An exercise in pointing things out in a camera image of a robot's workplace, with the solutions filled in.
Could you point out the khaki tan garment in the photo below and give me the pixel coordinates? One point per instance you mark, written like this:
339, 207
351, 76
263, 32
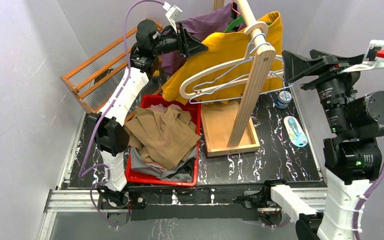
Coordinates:
137, 134

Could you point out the red plastic tray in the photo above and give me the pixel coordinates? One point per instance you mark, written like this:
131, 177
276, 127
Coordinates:
195, 112

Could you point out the black metal base frame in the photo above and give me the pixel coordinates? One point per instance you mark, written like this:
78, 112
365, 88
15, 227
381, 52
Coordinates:
246, 201

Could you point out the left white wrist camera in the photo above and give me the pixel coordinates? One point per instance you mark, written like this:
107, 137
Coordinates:
172, 12

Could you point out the round blue white tin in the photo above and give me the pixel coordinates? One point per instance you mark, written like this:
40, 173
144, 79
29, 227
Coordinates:
283, 99

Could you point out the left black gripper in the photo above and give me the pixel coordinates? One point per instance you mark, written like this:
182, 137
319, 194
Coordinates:
182, 40

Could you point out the grey pleated skirt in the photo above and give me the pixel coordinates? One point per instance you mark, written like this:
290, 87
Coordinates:
182, 172

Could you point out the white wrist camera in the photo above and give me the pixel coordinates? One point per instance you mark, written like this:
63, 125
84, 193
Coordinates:
373, 59
172, 12

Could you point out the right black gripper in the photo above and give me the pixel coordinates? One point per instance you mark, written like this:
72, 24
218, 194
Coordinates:
325, 65

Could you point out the mustard yellow garment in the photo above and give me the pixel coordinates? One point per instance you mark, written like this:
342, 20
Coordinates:
222, 47

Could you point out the wooden clothes rack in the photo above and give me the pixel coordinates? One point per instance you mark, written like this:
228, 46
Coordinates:
228, 128

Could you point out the pink ruffled garment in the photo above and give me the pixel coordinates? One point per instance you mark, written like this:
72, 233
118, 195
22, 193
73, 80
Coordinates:
165, 134

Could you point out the orange wooden shoe rack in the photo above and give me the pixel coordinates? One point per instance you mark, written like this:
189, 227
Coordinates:
93, 82

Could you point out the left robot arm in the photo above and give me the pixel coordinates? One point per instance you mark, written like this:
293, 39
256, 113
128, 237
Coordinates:
107, 124

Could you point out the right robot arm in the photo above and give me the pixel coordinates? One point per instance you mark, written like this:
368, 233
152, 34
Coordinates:
353, 160

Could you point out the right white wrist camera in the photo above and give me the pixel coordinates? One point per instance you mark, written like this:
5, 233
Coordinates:
373, 59

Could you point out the purple garment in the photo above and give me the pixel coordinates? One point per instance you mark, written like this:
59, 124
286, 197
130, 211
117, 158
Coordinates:
200, 27

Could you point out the green hanger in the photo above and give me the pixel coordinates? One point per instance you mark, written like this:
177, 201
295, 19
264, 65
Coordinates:
233, 24

